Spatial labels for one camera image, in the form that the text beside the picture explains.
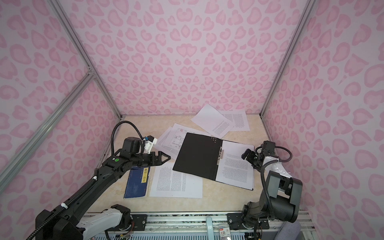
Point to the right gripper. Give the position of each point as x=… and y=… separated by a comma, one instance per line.
x=251, y=157

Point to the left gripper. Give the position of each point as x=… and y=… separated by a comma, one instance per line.
x=160, y=161

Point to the orange and black folder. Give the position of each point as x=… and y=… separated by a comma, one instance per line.
x=199, y=156

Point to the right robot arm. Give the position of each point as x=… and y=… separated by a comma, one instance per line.
x=281, y=195

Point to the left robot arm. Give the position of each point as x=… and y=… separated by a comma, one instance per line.
x=62, y=223

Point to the front printed paper sheet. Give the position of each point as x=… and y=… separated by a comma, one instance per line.
x=168, y=183

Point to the blue book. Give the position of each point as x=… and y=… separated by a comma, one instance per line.
x=137, y=183

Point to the small red label bag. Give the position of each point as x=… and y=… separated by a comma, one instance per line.
x=224, y=231

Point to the grey cloth roll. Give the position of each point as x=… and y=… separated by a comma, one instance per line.
x=289, y=231

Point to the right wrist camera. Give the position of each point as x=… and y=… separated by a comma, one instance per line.
x=268, y=148

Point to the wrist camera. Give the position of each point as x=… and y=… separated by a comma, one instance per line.
x=268, y=148
x=135, y=145

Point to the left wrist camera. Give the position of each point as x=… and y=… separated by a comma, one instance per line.
x=135, y=145

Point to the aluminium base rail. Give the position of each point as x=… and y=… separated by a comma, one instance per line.
x=177, y=226

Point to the light blue handle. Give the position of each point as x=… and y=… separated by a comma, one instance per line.
x=210, y=228

